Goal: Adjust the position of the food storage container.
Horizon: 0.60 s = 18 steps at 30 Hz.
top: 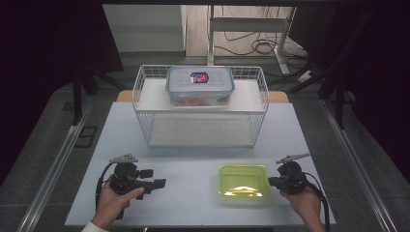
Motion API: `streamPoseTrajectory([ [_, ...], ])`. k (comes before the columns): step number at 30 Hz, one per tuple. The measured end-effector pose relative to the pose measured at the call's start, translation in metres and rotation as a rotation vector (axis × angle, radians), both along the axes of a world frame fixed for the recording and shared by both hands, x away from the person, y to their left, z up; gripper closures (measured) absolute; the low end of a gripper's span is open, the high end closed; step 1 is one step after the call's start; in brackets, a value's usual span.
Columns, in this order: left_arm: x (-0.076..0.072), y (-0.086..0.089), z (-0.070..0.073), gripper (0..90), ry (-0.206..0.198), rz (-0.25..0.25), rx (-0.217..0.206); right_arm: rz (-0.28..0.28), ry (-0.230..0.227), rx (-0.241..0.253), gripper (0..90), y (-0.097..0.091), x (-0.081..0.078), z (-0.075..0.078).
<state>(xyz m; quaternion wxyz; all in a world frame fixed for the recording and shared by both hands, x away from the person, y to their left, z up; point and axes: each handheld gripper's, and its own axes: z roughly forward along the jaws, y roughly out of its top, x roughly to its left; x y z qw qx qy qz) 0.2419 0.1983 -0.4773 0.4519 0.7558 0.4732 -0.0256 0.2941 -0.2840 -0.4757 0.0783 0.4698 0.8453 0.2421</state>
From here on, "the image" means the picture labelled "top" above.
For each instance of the black metal stand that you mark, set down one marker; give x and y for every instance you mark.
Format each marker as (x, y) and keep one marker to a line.
(338, 106)
(77, 100)

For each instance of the white cabinet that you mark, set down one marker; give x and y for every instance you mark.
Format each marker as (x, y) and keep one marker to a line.
(145, 29)

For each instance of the dark curtain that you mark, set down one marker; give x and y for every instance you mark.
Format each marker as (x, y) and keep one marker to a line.
(42, 64)
(380, 80)

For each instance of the white metal desk frame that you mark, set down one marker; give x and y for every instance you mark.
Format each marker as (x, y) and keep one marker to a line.
(211, 35)

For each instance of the clear plastic food container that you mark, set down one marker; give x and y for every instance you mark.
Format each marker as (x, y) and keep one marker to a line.
(180, 84)

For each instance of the person's right hand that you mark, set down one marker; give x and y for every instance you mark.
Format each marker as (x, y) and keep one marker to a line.
(307, 204)

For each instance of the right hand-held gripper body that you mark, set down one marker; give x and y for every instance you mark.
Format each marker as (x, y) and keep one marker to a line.
(291, 179)

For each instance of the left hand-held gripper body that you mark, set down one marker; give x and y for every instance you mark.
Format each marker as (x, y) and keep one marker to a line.
(125, 180)

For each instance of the white power strip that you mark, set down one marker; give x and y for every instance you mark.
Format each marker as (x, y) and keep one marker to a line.
(305, 76)

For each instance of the person's left hand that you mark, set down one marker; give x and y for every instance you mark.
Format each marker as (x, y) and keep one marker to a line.
(111, 206)

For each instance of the green plastic container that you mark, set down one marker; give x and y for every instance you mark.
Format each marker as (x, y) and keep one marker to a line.
(241, 178)

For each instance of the black floor plate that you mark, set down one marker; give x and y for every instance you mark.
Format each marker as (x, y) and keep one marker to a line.
(86, 137)

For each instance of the aluminium rail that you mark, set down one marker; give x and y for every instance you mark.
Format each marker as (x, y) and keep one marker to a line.
(54, 170)
(357, 161)

